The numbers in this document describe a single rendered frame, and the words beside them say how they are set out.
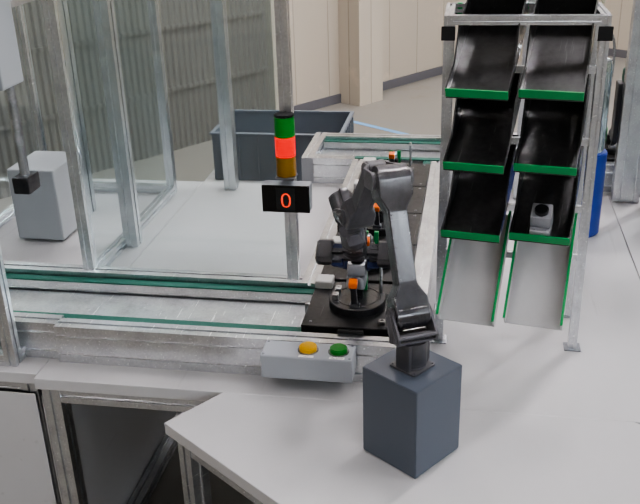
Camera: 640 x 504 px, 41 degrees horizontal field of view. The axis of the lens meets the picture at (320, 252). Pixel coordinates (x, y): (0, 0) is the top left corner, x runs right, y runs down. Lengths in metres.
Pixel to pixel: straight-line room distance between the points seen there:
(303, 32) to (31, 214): 4.86
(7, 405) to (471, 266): 1.19
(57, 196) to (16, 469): 0.91
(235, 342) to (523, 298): 0.68
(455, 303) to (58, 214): 1.40
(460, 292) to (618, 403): 0.42
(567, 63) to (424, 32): 6.76
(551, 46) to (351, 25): 5.73
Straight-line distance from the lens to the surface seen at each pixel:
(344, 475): 1.76
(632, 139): 3.11
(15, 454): 2.39
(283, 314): 2.21
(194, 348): 2.08
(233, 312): 2.24
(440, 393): 1.70
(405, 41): 8.48
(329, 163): 3.25
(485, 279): 2.05
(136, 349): 2.13
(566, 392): 2.05
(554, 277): 2.06
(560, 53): 1.98
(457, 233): 1.94
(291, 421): 1.91
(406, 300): 1.65
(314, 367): 1.94
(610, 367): 2.16
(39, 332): 2.24
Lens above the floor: 1.96
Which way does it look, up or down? 24 degrees down
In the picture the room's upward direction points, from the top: 2 degrees counter-clockwise
